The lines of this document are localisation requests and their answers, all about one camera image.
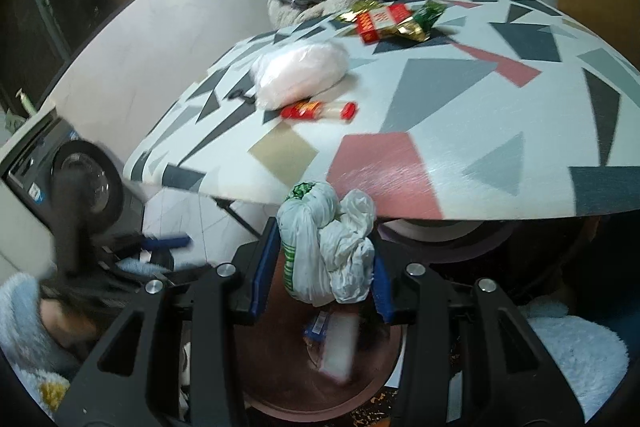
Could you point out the white pump bottle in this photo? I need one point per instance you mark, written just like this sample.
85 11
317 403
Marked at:
22 102

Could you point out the red capped clear tube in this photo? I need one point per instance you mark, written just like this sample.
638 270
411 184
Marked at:
320 111

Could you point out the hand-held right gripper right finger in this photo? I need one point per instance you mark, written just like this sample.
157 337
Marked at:
382 289

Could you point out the white fluffy cloth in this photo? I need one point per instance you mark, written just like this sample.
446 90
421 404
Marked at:
575 347

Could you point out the red packet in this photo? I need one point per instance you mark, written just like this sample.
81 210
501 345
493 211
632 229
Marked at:
380 22

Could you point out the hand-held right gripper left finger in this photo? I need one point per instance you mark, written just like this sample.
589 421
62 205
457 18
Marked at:
262 267

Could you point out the person's left forearm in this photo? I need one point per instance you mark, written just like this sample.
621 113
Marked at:
25 322

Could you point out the green wrapper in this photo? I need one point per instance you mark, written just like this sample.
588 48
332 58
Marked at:
431 13

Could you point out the brown round bin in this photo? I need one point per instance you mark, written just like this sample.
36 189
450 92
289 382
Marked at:
300 382

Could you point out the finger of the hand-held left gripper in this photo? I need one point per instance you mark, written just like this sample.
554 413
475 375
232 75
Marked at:
165 241
185 274

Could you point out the grey washing machine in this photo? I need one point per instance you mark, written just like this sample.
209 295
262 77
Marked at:
30 167

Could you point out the gold foil wrapper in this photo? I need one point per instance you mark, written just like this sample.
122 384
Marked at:
412 29

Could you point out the white fleece garment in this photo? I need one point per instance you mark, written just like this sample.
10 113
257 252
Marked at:
295 9

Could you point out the blue cardboard box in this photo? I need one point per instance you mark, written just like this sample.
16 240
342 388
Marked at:
316 327

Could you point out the white plastic bag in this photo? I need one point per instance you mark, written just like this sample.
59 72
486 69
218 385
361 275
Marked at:
325 252
300 74

